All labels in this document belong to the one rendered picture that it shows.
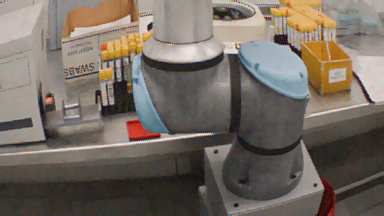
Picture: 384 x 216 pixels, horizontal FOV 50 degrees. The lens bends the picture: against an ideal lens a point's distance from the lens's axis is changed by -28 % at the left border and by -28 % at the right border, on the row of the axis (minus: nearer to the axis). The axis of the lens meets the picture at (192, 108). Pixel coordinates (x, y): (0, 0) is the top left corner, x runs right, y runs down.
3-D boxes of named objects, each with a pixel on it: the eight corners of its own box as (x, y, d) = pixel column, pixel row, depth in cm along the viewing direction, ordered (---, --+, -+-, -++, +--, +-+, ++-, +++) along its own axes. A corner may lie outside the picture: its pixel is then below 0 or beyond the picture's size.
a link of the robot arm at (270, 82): (308, 146, 80) (317, 73, 73) (228, 152, 80) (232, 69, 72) (297, 106, 90) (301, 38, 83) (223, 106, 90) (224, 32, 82)
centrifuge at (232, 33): (183, 71, 141) (181, 29, 134) (181, 29, 166) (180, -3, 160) (274, 69, 141) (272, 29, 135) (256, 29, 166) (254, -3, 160)
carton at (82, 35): (63, 85, 140) (59, 38, 132) (68, 47, 164) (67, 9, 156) (143, 69, 143) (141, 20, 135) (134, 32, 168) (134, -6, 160)
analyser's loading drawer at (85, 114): (34, 134, 114) (30, 116, 111) (35, 120, 119) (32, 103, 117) (103, 125, 117) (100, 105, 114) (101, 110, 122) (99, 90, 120)
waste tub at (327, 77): (320, 96, 128) (321, 62, 123) (300, 73, 139) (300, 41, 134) (352, 89, 131) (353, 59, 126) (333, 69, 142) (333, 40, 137)
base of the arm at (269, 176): (305, 194, 84) (316, 151, 79) (223, 203, 84) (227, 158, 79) (297, 145, 97) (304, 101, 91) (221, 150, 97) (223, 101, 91)
